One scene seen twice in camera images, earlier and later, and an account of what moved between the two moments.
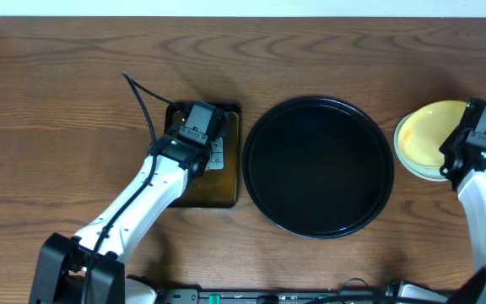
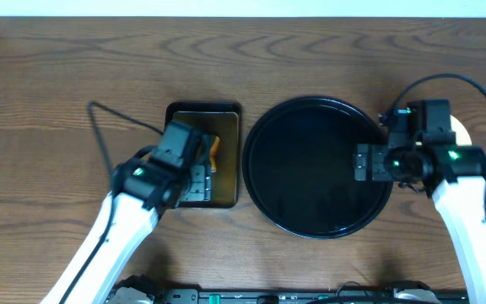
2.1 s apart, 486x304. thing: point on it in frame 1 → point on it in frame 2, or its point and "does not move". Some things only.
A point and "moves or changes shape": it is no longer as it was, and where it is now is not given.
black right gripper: [450, 139] → [379, 171]
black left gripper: [216, 161] → [202, 181]
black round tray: [318, 167] does not move
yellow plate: [423, 131] moves or changes shape
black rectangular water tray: [215, 187] does not move
